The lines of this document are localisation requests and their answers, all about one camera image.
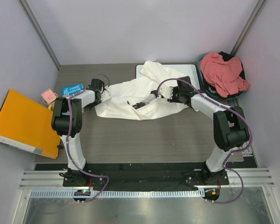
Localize blue treehouse book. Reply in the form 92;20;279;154
62;84;84;98

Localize white t-shirt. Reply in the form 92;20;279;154
95;61;187;120

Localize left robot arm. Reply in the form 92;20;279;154
51;78;105;187

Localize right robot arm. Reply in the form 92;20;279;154
170;77;253;184

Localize white whiteboard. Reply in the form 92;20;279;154
135;63;200;91

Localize teal laundry basket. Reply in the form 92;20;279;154
197;53;245;101

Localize pink t-shirt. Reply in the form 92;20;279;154
200;52;251;98

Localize yellow mug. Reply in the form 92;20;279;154
48;103;55;111

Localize orange book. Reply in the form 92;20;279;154
0;89;61;159

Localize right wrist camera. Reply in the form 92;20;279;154
159;86;174;99

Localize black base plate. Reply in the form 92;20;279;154
59;162;229;190

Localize aluminium rail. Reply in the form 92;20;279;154
20;168;274;189

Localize white slotted cable duct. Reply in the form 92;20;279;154
30;189;205;199

